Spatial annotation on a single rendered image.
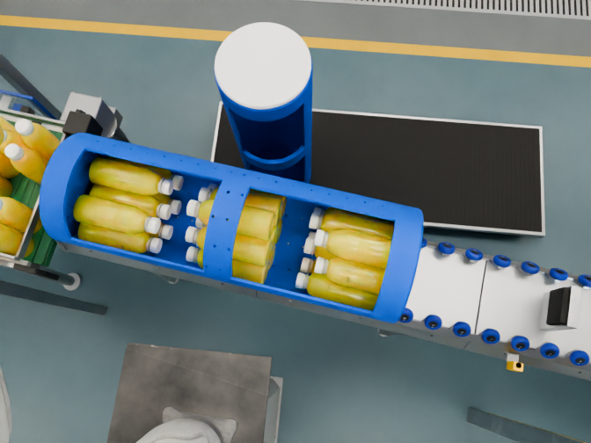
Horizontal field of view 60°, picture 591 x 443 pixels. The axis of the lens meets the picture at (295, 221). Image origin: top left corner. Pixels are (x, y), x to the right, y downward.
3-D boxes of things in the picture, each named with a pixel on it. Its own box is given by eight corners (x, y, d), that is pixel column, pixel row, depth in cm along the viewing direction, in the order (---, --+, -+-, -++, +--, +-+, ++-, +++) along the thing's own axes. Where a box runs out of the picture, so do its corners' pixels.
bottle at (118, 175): (91, 155, 128) (163, 170, 126) (105, 158, 135) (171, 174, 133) (85, 182, 128) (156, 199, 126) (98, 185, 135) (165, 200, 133)
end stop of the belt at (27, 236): (23, 258, 142) (18, 257, 139) (20, 257, 142) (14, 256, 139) (73, 129, 152) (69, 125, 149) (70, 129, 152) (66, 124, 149)
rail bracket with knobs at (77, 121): (96, 156, 155) (81, 142, 145) (74, 151, 155) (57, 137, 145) (106, 127, 157) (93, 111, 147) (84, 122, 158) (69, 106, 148)
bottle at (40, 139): (61, 170, 154) (27, 144, 136) (41, 159, 155) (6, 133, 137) (74, 150, 155) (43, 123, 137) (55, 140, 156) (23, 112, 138)
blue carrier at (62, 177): (387, 330, 134) (409, 315, 107) (75, 252, 141) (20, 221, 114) (406, 228, 142) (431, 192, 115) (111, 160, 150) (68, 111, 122)
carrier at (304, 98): (237, 161, 233) (266, 214, 227) (197, 48, 149) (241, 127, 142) (292, 133, 236) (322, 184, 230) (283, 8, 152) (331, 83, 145)
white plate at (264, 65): (198, 47, 148) (199, 49, 149) (241, 124, 141) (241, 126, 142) (282, 6, 151) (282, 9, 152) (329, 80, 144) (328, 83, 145)
